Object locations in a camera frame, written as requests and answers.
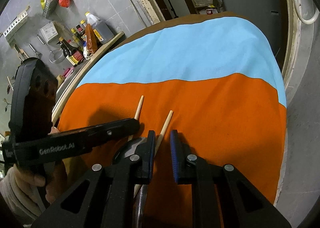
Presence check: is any red white bottle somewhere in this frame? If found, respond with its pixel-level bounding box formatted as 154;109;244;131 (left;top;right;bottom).
206;8;214;15

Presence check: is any grey cabinet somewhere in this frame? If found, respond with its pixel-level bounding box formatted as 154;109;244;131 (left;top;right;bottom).
222;0;281;54

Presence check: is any dark soy sauce bottle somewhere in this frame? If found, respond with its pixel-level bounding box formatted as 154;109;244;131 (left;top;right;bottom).
59;37;85;66

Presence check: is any white wall box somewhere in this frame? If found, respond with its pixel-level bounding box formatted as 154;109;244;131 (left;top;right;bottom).
40;22;59;43

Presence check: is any orange sauce bottle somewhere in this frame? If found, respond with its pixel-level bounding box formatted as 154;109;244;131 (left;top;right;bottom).
85;23;98;54

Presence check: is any mesh strainer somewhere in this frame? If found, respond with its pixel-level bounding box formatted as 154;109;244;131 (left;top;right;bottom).
37;35;65;64

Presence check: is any large oil jug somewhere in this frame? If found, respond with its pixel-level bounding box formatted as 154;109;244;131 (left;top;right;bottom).
85;11;114;44

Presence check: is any white hose loop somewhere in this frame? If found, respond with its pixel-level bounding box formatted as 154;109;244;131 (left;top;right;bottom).
292;0;320;25

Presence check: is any silver table knife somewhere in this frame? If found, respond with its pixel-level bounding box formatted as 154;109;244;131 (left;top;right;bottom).
112;136;150;228

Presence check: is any white wall rack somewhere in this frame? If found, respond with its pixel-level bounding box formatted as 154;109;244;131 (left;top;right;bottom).
2;5;30;44

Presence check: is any person's left hand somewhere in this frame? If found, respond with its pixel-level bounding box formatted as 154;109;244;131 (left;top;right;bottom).
12;126;68;205

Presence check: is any wire wall basket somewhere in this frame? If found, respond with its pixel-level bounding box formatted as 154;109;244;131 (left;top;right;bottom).
42;0;59;19

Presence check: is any striped blue orange brown cloth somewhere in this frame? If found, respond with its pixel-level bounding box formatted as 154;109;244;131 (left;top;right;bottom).
57;12;290;227

